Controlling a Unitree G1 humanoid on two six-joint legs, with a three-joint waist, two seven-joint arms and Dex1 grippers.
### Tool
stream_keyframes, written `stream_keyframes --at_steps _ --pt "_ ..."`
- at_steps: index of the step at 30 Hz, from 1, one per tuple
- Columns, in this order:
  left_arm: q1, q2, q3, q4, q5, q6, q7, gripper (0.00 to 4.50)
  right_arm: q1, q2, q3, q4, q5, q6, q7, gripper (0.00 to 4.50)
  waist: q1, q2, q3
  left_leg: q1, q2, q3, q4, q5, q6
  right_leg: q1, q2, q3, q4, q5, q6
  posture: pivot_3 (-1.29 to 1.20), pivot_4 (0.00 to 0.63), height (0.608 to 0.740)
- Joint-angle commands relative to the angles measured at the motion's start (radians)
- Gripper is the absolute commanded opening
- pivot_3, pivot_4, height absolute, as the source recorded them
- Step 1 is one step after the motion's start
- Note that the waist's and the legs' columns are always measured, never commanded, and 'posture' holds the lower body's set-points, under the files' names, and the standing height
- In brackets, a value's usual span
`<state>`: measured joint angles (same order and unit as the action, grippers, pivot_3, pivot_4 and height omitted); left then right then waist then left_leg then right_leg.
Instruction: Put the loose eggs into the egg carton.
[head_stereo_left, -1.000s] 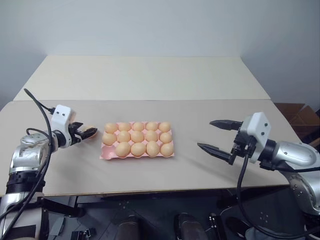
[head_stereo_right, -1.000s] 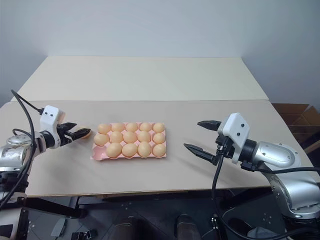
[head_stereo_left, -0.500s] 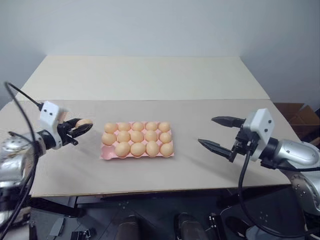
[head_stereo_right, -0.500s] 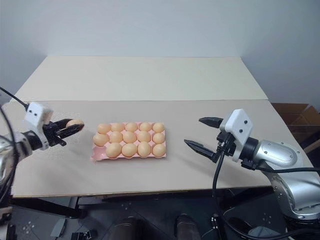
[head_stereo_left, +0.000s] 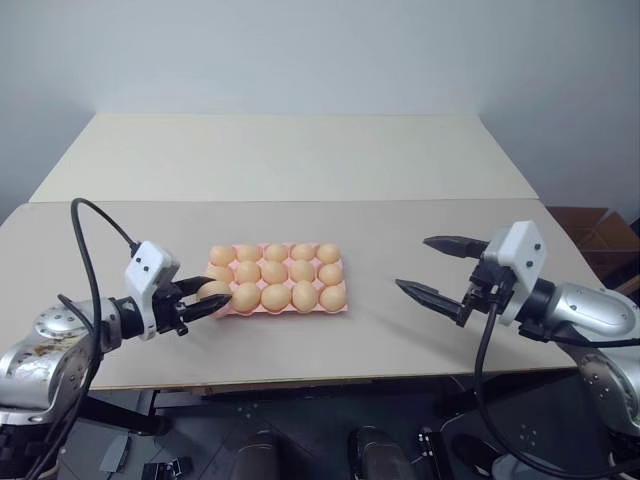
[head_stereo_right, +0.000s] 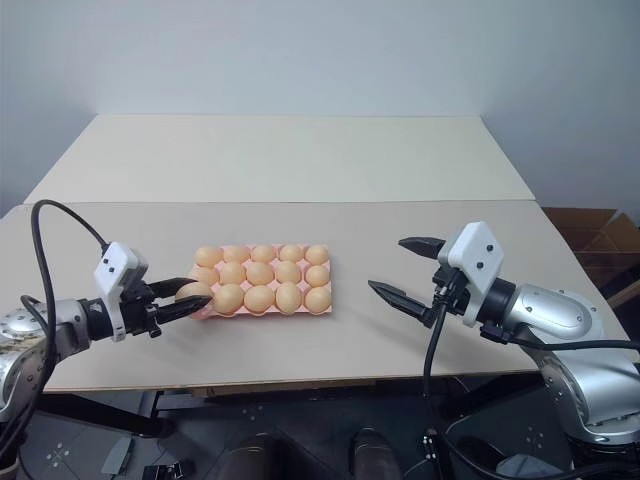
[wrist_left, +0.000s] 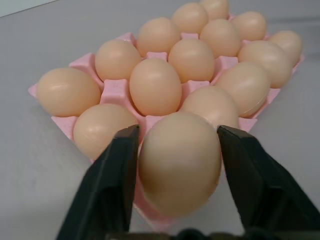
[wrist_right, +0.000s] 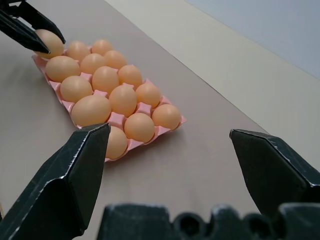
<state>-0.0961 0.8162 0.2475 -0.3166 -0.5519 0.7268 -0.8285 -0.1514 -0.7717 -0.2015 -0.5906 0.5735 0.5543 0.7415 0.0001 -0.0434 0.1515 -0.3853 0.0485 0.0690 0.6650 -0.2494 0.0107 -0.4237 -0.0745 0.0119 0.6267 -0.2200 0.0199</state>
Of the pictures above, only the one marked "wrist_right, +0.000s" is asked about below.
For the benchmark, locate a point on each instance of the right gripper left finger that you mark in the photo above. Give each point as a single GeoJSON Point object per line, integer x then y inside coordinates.
{"type": "Point", "coordinates": [57, 190]}

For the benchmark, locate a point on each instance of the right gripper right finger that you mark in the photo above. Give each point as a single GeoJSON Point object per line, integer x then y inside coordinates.
{"type": "Point", "coordinates": [272, 167]}

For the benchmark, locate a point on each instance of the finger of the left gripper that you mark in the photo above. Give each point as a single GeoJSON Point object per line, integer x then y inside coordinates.
{"type": "Point", "coordinates": [20, 31]}
{"type": "Point", "coordinates": [37, 17]}

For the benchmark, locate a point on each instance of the brown egg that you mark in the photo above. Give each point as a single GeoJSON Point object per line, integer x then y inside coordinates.
{"type": "Point", "coordinates": [101, 46]}
{"type": "Point", "coordinates": [91, 110]}
{"type": "Point", "coordinates": [75, 88]}
{"type": "Point", "coordinates": [123, 100]}
{"type": "Point", "coordinates": [117, 143]}
{"type": "Point", "coordinates": [139, 126]}
{"type": "Point", "coordinates": [78, 50]}
{"type": "Point", "coordinates": [166, 116]}
{"type": "Point", "coordinates": [115, 59]}
{"type": "Point", "coordinates": [148, 94]}
{"type": "Point", "coordinates": [130, 75]}
{"type": "Point", "coordinates": [53, 45]}
{"type": "Point", "coordinates": [62, 68]}
{"type": "Point", "coordinates": [105, 79]}
{"type": "Point", "coordinates": [92, 63]}

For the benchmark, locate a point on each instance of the pink plastic egg tray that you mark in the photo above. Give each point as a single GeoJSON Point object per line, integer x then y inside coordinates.
{"type": "Point", "coordinates": [117, 120]}

